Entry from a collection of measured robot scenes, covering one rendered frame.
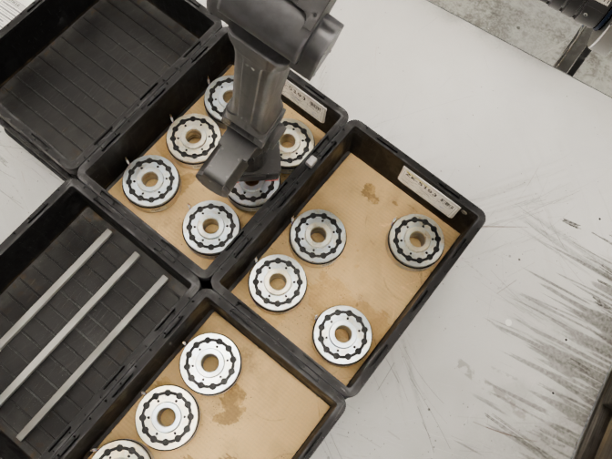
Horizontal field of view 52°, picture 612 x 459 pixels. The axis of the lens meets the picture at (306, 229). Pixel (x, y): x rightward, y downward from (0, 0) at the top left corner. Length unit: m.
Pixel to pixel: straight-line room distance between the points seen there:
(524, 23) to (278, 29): 2.11
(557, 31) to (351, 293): 1.70
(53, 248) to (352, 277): 0.54
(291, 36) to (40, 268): 0.81
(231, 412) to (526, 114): 0.92
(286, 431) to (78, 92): 0.75
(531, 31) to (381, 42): 1.14
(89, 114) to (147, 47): 0.18
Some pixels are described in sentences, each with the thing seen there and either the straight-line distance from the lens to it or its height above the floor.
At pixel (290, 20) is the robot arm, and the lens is 0.50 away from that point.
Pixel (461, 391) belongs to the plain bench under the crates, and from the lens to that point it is 1.28.
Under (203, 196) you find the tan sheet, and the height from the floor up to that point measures 0.83.
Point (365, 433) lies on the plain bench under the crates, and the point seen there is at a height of 0.70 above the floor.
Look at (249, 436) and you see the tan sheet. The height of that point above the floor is 0.83.
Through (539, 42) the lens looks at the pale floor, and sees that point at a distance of 2.55.
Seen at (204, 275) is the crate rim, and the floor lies 0.93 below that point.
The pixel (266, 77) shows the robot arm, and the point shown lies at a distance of 0.61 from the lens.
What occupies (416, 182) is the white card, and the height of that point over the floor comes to 0.90.
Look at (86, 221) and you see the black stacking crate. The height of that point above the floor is 0.83.
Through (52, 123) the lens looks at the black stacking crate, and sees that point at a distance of 1.30.
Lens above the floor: 1.93
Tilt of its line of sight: 72 degrees down
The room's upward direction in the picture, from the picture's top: 11 degrees clockwise
